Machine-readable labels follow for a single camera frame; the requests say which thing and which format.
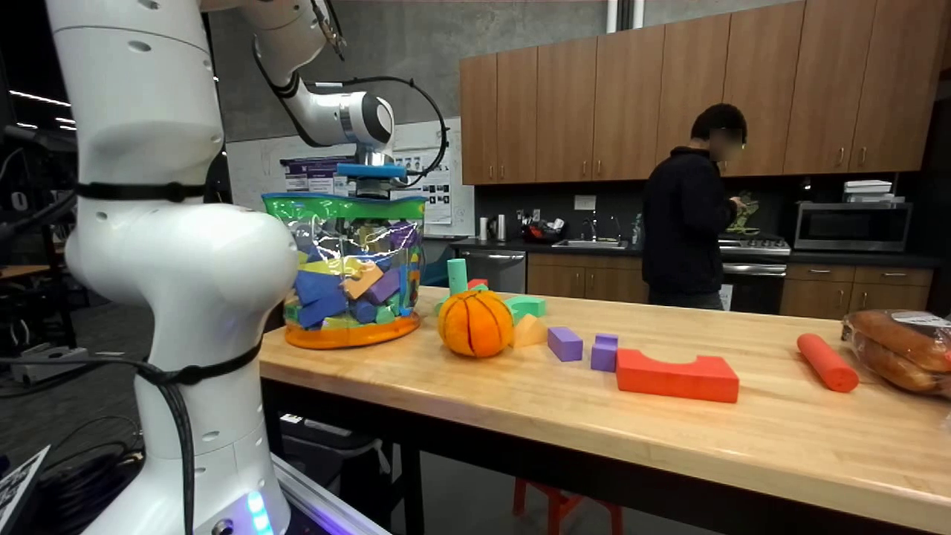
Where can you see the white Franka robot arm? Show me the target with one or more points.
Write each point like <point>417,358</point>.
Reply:
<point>180,276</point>

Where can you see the clear plastic toy bag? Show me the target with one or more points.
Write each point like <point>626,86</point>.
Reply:
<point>347,248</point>

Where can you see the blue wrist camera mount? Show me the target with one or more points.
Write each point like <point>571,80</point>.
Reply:
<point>374,171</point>

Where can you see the person in black hoodie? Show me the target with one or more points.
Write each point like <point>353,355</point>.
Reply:
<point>684,217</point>

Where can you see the green flat foam block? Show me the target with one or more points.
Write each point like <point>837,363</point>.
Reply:
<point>528,308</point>

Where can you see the red cylinder foam block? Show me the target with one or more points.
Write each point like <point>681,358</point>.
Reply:
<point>828,360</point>

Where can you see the steel stove oven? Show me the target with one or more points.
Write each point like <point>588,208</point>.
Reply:
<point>760,272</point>

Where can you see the large blue foam block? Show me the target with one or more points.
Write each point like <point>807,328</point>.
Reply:
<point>319,297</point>

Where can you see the purple foam block in bag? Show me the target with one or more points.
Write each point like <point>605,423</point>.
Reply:
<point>384,287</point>

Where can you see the whiteboard with posters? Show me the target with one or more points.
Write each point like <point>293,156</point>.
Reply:
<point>442,189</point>

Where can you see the wooden base cabinet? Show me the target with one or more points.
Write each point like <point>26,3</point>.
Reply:
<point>857,288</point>
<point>588,275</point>

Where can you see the yellow foam block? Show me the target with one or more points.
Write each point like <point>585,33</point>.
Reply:
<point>531,331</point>

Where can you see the steel kitchen sink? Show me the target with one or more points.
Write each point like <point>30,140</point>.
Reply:
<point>592,241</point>

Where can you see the green plant decoration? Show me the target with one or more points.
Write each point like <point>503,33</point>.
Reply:
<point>744,212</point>

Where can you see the dish soap bottle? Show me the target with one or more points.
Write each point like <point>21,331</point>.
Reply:
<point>638,230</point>

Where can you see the tan foam block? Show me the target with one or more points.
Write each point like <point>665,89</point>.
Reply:
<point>363,284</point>

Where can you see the red arch foam block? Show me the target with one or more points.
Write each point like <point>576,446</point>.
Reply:
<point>672,377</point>

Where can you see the bagged bread loaf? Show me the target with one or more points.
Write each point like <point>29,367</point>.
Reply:
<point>901,346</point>

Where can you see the steel microwave oven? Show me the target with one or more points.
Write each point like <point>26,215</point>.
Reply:
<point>852,226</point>

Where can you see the grey box on floor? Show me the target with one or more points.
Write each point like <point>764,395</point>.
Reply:
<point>45,360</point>

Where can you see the white wall sign plate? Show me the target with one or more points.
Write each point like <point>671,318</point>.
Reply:
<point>585,202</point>

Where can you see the dish rack with pots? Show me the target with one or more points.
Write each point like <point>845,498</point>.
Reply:
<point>539,226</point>

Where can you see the stack of white plates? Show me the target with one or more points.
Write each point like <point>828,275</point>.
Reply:
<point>870,189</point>

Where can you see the wooden wall cabinets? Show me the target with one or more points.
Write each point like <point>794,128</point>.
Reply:
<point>596,107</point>

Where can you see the green cylinder foam block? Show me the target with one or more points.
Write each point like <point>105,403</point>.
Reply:
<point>455,275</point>

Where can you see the round wooden stool orange legs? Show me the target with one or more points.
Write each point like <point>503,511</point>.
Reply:
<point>561,507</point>

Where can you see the orange foam ball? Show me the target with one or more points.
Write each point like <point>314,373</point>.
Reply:
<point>476,321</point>

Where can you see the steel dishwasher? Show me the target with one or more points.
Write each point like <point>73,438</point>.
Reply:
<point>495,269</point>

